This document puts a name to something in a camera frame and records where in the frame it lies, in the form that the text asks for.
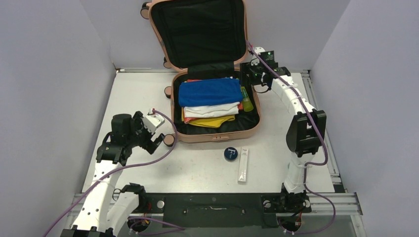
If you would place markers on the white shirt blue print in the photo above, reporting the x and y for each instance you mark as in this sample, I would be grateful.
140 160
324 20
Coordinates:
214 111

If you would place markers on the white toothpaste tube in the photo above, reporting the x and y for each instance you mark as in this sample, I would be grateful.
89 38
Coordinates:
243 165

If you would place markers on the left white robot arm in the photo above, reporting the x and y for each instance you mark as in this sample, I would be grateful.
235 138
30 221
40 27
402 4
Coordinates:
97 218

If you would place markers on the round dark blue tin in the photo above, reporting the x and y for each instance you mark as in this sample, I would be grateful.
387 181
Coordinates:
230 154

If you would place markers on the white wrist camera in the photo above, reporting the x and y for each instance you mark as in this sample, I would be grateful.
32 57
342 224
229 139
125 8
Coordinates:
152 121
256 56

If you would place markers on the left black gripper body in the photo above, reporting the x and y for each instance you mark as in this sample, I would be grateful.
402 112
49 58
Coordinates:
140 135

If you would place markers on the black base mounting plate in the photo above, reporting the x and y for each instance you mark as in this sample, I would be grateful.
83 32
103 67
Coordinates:
225 210

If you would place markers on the red white patterned cloth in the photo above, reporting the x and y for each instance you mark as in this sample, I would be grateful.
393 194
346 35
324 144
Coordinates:
240 107

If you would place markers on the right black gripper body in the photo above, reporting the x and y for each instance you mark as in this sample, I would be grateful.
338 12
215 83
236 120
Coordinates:
254 72

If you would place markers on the yellow green bottle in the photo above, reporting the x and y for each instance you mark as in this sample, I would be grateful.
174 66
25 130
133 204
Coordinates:
246 102

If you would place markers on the aluminium frame rail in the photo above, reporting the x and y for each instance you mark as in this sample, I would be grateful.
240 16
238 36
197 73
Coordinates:
322 204

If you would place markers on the blue towel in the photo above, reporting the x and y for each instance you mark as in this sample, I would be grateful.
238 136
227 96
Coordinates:
209 92

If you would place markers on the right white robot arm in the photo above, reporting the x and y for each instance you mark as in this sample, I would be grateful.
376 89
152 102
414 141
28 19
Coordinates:
305 136

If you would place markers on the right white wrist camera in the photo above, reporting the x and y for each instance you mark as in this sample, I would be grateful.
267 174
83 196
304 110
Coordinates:
256 56

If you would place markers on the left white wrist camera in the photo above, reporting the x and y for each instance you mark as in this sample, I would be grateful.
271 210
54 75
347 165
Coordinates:
152 121

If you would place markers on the yellow cloth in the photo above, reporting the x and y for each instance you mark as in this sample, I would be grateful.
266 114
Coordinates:
207 122

